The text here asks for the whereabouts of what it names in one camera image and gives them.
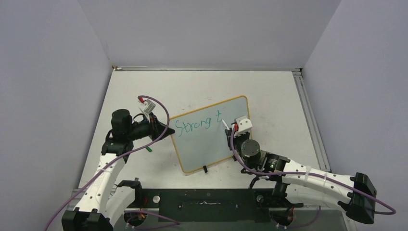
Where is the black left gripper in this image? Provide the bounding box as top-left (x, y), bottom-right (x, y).
top-left (127, 112), bottom-right (174, 142)

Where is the white green whiteboard marker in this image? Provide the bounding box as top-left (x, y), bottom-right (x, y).
top-left (221, 119), bottom-right (230, 130)

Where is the yellow framed whiteboard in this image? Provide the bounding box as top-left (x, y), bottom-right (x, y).
top-left (169, 95), bottom-right (250, 174)

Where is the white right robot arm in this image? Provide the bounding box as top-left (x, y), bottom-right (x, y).
top-left (225, 129), bottom-right (377, 224)

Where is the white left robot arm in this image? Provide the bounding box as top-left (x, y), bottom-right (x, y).
top-left (62, 109), bottom-right (175, 231)

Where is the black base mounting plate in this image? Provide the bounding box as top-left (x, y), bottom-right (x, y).
top-left (128, 189), bottom-right (303, 223)

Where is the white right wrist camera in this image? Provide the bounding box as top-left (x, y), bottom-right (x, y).
top-left (235, 115), bottom-right (253, 136)

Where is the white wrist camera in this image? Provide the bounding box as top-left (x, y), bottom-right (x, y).
top-left (235, 115), bottom-right (253, 136)
top-left (138, 97), bottom-right (156, 118)

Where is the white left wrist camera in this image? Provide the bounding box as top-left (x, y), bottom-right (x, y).
top-left (138, 97), bottom-right (156, 118)

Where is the aluminium rail right side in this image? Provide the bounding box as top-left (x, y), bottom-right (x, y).
top-left (292, 68), bottom-right (332, 172)

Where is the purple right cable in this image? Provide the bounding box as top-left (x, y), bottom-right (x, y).
top-left (229, 125), bottom-right (397, 215)

